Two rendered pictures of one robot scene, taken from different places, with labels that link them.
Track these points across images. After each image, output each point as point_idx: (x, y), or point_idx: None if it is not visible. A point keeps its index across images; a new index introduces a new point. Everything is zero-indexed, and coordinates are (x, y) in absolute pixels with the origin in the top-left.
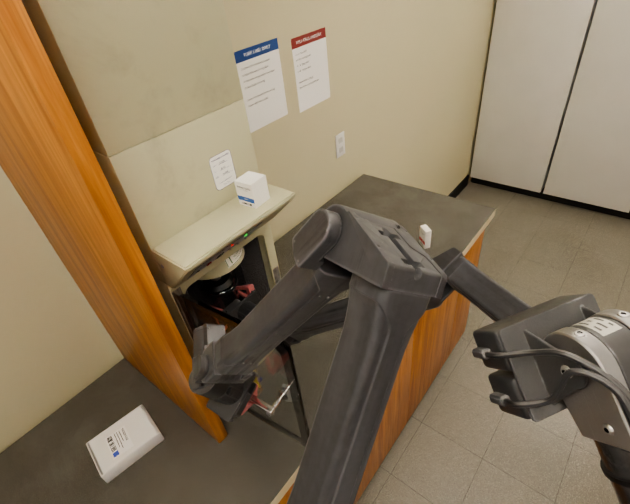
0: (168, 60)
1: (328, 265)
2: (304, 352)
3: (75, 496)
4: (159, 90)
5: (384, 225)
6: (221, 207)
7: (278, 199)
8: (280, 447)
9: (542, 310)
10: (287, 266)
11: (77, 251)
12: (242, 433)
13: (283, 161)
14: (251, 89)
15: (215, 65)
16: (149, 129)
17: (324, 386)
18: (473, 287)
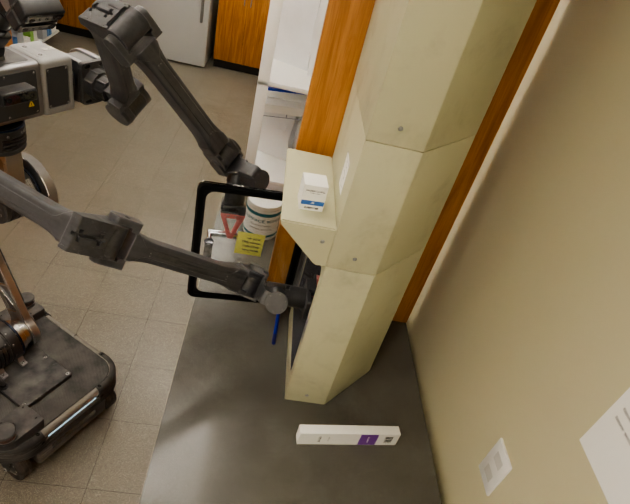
0: (375, 50)
1: (141, 39)
2: (253, 381)
3: None
4: (367, 66)
5: (114, 22)
6: (331, 193)
7: (288, 208)
8: (216, 305)
9: (38, 0)
10: (379, 499)
11: None
12: (252, 303)
13: None
14: None
15: (375, 86)
16: (358, 85)
17: (210, 357)
18: (59, 205)
